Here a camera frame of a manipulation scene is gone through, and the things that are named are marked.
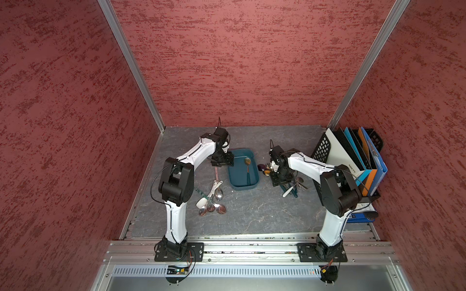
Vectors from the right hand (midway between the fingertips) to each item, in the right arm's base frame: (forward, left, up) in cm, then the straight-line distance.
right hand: (278, 185), depth 92 cm
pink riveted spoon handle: (+10, +34, -1) cm, 35 cm away
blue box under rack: (-17, -34, 0) cm, 38 cm away
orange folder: (-7, -32, +23) cm, 40 cm away
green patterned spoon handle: (-4, +39, 0) cm, 39 cm away
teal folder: (0, -27, +27) cm, 38 cm away
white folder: (+1, -22, +24) cm, 32 cm away
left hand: (+9, +27, +6) cm, 29 cm away
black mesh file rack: (+10, -20, +15) cm, 27 cm away
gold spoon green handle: (+17, +15, -1) cm, 22 cm away
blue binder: (-4, -35, +26) cm, 44 cm away
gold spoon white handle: (-3, -4, -1) cm, 5 cm away
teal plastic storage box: (+8, +17, 0) cm, 19 cm away
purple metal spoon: (+12, +8, -1) cm, 15 cm away
